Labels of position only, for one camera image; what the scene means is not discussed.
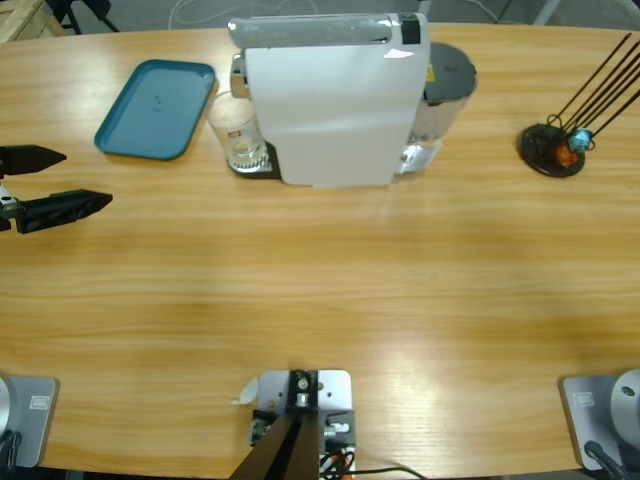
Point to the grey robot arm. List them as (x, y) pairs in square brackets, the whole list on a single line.
[(625, 400), (30, 415)]

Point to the clear drinking glass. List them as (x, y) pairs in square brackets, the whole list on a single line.
[(235, 130)]

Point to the grey metal leg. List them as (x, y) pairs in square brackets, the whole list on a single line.
[(547, 10)]

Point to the black stand legs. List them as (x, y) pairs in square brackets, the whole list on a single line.
[(75, 5)]

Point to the wooden crate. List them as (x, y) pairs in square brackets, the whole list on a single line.
[(20, 20)]

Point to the blue coffee capsule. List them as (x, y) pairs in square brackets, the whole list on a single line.
[(581, 139)]

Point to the white paper tag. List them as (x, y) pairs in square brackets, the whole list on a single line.
[(247, 392)]

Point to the grey coffee machine lever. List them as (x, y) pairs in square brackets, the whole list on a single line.
[(300, 32)]

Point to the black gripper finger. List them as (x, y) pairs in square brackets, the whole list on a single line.
[(30, 160), (60, 210)]

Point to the black capsule holder with rods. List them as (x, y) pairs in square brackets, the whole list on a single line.
[(537, 150)]

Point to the teal plastic tray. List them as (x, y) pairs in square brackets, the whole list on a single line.
[(155, 105)]

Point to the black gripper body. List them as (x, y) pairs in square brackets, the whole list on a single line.
[(9, 210)]

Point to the white capsule coffee machine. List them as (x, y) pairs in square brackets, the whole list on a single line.
[(330, 110)]

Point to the orange coffee capsule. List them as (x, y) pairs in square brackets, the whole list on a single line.
[(567, 156)]

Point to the white block with dark post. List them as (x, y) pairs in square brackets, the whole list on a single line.
[(300, 400)]

